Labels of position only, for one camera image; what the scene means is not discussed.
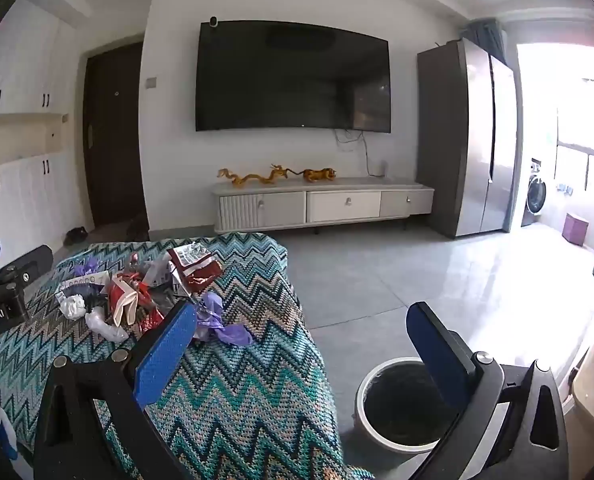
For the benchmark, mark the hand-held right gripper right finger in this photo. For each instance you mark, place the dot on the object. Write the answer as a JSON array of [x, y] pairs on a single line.
[[439, 347]]

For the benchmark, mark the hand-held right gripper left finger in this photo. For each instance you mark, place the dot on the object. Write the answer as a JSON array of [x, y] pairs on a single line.
[[164, 352]]

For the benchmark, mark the white printed wrapper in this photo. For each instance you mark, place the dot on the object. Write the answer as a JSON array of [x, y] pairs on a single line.
[[82, 281]]

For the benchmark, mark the red and white carton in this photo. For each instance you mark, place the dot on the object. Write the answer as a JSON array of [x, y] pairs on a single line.
[[127, 305]]

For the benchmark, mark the white paper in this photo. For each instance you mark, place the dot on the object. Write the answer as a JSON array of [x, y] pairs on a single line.
[[72, 306]]

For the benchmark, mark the white plastic bag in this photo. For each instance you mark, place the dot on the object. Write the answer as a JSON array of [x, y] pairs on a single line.
[[104, 329]]

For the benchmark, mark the purple wrapper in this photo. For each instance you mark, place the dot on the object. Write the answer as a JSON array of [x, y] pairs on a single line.
[[227, 331]]

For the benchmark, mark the white round trash bin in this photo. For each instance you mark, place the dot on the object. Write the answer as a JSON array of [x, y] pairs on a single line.
[[364, 395]]

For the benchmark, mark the red snack wrapper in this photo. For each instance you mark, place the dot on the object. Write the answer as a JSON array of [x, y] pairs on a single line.
[[197, 267]]

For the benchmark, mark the dark shoes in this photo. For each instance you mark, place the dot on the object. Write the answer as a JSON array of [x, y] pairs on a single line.
[[76, 235]]

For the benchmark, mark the teal zigzag knit blanket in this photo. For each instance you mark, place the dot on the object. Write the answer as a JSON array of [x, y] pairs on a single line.
[[257, 385]]

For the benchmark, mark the dark brown door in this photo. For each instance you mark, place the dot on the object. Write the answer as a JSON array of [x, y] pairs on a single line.
[[112, 135]]

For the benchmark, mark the purple square stool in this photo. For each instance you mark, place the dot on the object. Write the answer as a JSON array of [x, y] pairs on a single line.
[[576, 230]]

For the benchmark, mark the silver washing machine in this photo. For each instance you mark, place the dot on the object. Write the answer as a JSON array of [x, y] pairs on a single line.
[[536, 195]]

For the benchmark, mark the white television console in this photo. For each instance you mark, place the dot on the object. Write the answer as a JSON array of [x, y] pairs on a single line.
[[327, 205]]

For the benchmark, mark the golden dragon figurine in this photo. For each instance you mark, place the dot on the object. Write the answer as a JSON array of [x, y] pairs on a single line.
[[257, 177]]

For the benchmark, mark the grey double-door refrigerator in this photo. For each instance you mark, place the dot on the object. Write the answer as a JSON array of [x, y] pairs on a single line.
[[472, 145]]

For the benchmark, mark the golden tiger figurine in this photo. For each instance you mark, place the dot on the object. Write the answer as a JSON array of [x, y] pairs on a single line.
[[319, 175]]

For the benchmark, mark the large window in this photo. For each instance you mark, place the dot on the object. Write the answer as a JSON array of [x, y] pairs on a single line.
[[589, 125]]

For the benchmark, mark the white wall cabinet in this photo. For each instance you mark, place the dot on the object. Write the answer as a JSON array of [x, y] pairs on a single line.
[[22, 200]]

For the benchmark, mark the black wall television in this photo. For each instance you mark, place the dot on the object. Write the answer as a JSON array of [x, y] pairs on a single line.
[[292, 77]]

